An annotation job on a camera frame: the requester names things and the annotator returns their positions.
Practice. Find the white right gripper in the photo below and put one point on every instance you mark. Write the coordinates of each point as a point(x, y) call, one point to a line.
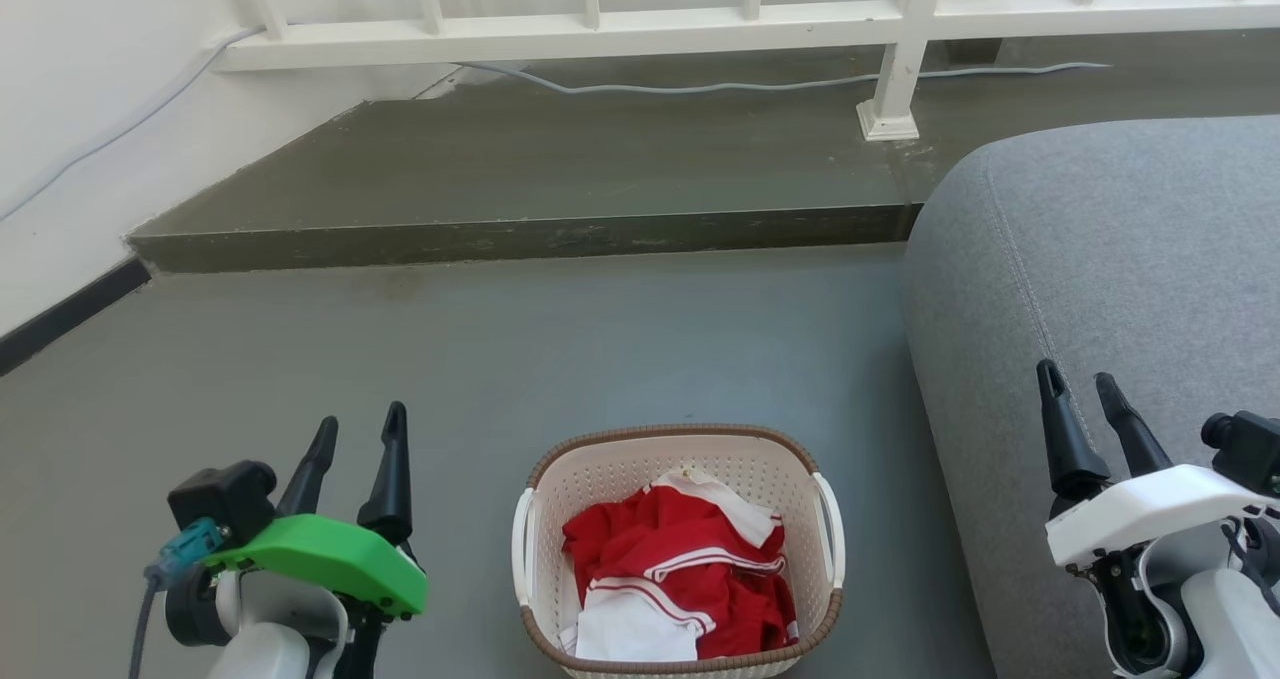
point(1150, 509)

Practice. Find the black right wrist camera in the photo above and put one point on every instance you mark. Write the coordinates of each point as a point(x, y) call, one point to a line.
point(1250, 449)

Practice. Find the white wooden railing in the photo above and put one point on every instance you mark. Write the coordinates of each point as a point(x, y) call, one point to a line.
point(700, 24)

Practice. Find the black baseboard strip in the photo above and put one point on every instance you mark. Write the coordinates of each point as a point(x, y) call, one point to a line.
point(70, 314)

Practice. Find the grey concrete raised step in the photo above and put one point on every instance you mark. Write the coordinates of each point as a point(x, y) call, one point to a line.
point(550, 169)

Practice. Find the grey fabric sofa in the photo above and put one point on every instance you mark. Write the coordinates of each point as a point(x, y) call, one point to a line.
point(1130, 259)

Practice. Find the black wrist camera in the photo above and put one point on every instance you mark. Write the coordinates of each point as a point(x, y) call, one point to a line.
point(1250, 449)
point(225, 499)

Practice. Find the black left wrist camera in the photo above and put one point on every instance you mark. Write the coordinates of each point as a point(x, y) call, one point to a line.
point(225, 499)

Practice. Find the red garment with white trim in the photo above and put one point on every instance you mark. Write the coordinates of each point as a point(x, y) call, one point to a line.
point(690, 559)

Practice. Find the cream perforated laundry basket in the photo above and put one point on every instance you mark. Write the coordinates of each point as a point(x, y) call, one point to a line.
point(610, 479)

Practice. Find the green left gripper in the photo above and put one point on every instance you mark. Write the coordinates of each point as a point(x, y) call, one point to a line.
point(330, 559)

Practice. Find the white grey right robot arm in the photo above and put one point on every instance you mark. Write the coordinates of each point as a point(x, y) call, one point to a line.
point(1210, 609)

